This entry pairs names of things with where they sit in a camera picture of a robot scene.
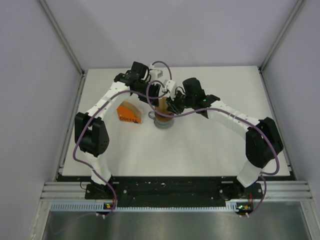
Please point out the orange coffee filter packet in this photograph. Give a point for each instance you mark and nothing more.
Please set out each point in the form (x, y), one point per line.
(127, 112)

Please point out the grey slotted cable duct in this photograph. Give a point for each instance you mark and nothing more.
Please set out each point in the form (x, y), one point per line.
(68, 206)

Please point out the grey glass coffee server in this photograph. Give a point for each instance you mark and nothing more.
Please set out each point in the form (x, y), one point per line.
(160, 124)

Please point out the right aluminium corner post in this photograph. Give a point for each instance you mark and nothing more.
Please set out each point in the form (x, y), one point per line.
(289, 22)

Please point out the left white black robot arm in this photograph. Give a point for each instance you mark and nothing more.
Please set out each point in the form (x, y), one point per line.
(90, 132)

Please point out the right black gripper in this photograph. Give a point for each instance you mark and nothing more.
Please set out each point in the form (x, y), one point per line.
(172, 104)

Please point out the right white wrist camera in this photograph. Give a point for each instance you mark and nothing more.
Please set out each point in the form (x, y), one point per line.
(170, 88)

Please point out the brown paper coffee filter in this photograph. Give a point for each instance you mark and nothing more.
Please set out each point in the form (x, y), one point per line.
(162, 108)

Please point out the left aluminium corner post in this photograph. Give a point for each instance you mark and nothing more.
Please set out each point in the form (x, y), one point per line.
(60, 35)

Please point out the aluminium front frame rail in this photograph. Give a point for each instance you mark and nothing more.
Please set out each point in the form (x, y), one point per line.
(277, 191)

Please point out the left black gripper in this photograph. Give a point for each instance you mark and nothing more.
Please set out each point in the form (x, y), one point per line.
(154, 93)

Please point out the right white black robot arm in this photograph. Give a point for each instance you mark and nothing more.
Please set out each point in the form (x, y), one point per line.
(262, 138)

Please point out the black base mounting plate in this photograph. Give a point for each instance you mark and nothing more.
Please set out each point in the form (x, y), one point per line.
(215, 187)

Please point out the aluminium corner post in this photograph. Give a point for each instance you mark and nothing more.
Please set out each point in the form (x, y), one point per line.
(289, 22)
(60, 35)

